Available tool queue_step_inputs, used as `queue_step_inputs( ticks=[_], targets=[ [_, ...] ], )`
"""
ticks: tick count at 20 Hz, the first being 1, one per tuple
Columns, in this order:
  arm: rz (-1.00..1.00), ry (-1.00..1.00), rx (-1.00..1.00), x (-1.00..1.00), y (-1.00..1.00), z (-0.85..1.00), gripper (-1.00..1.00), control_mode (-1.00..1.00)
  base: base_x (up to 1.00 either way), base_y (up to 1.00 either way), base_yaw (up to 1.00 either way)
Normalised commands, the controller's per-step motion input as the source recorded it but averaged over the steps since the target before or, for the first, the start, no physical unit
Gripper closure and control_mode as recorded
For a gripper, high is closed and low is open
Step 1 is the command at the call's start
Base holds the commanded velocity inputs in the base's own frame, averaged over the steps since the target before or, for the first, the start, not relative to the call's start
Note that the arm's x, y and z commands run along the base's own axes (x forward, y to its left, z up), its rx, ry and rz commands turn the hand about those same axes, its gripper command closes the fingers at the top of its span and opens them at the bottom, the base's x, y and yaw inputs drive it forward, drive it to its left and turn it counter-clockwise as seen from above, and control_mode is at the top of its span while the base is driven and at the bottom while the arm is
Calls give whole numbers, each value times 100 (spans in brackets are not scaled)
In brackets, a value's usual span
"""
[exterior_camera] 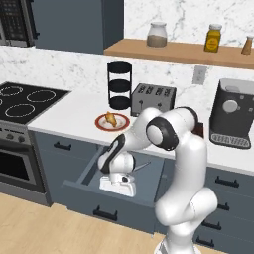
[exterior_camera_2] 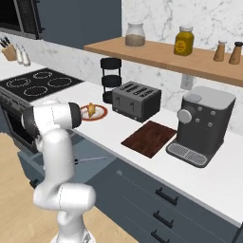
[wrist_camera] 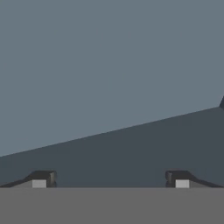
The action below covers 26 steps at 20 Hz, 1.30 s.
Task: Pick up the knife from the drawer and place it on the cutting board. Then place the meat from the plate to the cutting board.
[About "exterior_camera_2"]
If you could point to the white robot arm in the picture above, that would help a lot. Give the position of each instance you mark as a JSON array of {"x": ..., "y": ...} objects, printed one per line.
[{"x": 60, "y": 148}]

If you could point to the white plate with red rim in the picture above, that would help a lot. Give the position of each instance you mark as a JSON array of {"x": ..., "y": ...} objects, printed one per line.
[{"x": 100, "y": 111}]

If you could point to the dark wooden cutting board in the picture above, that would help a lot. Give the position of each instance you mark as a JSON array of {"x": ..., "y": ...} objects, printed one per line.
[{"x": 148, "y": 138}]

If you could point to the dark blue open drawer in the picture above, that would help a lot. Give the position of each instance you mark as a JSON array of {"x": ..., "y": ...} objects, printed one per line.
[{"x": 91, "y": 148}]

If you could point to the knife with silver blade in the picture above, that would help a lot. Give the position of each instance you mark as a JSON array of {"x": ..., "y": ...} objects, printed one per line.
[{"x": 93, "y": 159}]

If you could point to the dark blue drawer front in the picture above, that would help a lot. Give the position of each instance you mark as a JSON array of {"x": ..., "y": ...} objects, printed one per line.
[
  {"x": 139, "y": 190},
  {"x": 133, "y": 207},
  {"x": 126, "y": 226}
]

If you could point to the wooden knife block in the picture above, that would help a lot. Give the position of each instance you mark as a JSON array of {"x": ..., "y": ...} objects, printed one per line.
[{"x": 9, "y": 52}]

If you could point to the grey toaster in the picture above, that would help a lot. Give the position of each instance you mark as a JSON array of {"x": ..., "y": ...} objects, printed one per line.
[{"x": 136, "y": 101}]

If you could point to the grey coffee machine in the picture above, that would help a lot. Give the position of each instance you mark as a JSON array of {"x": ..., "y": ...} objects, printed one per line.
[{"x": 202, "y": 126}]

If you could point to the glass jar with brown contents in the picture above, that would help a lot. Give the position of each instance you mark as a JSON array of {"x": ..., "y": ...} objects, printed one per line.
[{"x": 135, "y": 34}]

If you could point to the black hob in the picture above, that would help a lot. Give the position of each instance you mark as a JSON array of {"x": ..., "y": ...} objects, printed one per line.
[{"x": 38, "y": 83}]

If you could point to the yellow jar with grey lid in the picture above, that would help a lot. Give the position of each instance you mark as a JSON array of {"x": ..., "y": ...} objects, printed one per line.
[{"x": 183, "y": 42}]

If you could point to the white shaker bottle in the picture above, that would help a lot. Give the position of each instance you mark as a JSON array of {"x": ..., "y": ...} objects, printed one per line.
[
  {"x": 19, "y": 53},
  {"x": 26, "y": 58}
]

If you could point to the wooden shaker with pale cap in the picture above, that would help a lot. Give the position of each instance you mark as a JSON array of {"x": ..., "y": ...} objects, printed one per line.
[{"x": 219, "y": 52}]

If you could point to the wooden shaker with black cap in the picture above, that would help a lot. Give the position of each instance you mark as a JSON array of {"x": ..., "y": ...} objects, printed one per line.
[{"x": 235, "y": 54}]

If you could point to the black microwave oven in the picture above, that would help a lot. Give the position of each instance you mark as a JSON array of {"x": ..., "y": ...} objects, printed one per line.
[{"x": 12, "y": 14}]

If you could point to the wooden wall shelf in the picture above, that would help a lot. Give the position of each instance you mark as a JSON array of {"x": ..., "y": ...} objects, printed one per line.
[{"x": 164, "y": 58}]

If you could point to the white wall socket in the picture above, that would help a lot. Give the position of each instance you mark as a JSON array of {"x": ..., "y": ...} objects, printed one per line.
[{"x": 187, "y": 82}]

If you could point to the dark blue wall cupboard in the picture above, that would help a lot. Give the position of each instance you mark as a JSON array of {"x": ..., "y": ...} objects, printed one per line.
[{"x": 79, "y": 19}]

